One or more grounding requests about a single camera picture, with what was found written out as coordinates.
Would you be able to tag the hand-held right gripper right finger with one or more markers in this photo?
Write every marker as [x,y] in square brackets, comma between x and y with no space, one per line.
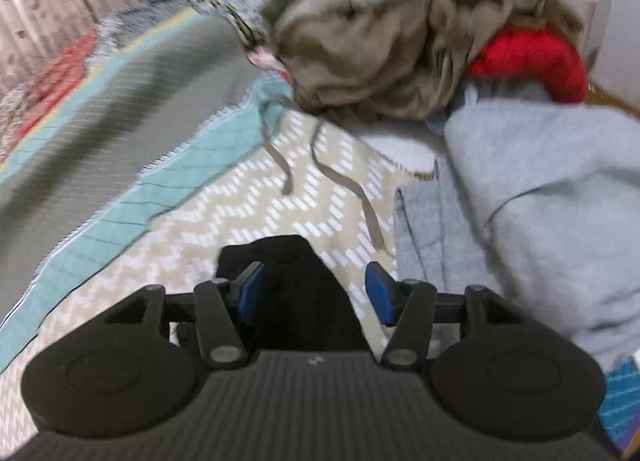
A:
[379,297]

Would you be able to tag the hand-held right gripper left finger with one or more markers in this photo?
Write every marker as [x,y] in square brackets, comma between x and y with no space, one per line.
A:
[253,291]

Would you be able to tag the black pants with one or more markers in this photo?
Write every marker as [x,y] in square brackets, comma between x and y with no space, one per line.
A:
[295,296]

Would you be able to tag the beige zigzag patterned sheet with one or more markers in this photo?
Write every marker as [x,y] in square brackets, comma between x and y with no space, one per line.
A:
[260,201]

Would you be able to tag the white cloth with brown trim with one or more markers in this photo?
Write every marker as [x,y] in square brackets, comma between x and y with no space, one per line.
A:
[395,148]

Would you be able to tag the grey teal quilted blanket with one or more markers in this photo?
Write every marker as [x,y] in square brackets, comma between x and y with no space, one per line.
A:
[135,151]

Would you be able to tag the light grey sweatshirt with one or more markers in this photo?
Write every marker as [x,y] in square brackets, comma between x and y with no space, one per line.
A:
[545,201]

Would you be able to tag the blue patterned cloth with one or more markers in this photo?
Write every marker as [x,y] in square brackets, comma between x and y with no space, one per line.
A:
[622,401]

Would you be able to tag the red garment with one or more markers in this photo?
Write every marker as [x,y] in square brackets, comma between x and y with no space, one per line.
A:
[540,63]

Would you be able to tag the floral patchwork quilt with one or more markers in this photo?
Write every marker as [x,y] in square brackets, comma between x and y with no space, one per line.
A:
[75,48]

